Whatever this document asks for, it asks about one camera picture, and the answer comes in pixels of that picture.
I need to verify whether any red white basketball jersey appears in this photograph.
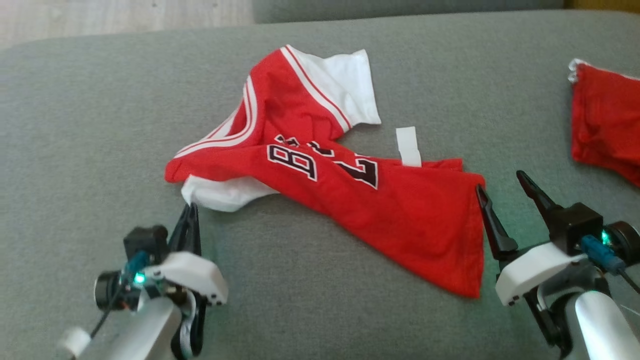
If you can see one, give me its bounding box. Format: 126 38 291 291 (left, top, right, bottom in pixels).
165 45 487 299

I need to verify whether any large yellow cushion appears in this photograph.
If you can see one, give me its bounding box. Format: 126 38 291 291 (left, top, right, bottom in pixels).
564 0 640 14

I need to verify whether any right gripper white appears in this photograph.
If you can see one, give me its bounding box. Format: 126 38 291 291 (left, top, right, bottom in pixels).
475 170 587 349

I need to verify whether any red shorts white waistband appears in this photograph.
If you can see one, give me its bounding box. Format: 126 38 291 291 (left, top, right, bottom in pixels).
568 58 640 188

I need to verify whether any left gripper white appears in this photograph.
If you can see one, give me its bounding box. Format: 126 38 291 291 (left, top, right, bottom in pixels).
145 202 229 306

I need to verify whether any grey sofa back cushion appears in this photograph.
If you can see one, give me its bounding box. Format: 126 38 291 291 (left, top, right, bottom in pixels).
251 0 566 24

